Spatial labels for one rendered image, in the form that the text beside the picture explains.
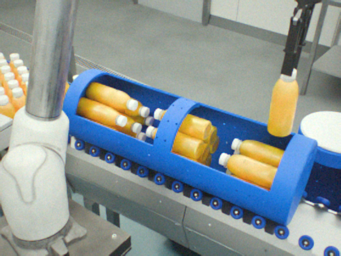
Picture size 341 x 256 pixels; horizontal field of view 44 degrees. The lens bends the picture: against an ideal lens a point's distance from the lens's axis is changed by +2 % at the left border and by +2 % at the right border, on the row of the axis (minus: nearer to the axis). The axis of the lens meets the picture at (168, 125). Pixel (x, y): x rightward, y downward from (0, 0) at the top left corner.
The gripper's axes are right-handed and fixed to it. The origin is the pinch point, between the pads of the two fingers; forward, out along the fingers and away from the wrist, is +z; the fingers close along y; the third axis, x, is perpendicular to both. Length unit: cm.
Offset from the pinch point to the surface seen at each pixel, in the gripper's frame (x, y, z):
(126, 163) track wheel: 48, -11, 52
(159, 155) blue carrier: 32, -15, 38
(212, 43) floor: 159, 308, 153
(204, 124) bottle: 22.5, -1.7, 29.4
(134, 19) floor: 276, 319, 155
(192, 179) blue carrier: 19.1, -14.8, 42.4
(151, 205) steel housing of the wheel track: 35, -15, 64
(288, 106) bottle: -2.7, -2.6, 12.4
